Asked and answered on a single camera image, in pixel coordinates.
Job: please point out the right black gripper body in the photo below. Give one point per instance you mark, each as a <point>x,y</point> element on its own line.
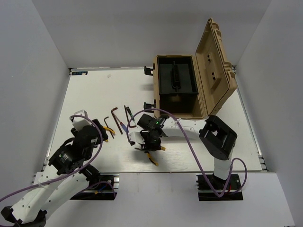
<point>152,143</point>

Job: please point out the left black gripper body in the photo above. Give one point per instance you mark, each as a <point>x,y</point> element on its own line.
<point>89,153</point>

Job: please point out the yellow black needle-nose pliers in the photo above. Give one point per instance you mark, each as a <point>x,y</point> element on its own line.
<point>151,156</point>

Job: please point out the brown long hex key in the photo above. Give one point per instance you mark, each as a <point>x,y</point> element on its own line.
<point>116,120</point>

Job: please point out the tan plastic toolbox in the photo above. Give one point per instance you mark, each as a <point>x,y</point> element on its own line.
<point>214,77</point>

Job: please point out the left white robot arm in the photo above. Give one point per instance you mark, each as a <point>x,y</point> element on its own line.
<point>68,172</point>

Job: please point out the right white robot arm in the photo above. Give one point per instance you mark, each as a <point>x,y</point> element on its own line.
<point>217,137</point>

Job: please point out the brown hex key under pliers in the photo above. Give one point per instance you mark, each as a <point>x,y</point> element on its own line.
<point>112,132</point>

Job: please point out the green black precision screwdriver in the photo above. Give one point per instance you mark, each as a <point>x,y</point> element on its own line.
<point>130,113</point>

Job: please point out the black toolbox inner tray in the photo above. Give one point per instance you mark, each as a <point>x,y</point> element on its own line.
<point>176,76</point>

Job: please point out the blue label sticker left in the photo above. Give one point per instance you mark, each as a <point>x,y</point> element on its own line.
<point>79,73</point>

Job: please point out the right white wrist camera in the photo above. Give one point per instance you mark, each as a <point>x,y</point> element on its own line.
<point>135,137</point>

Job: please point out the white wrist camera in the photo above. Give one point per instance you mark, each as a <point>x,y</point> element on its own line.
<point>135,137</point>
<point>81,120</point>

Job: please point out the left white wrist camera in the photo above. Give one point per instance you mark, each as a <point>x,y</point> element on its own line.
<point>81,120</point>

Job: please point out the blue red handled screwdriver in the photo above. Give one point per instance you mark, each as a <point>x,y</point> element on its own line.
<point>124,127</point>

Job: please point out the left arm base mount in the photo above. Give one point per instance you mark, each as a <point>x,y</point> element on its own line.
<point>105,188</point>

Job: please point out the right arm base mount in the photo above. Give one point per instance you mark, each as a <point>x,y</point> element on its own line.
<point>206,194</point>

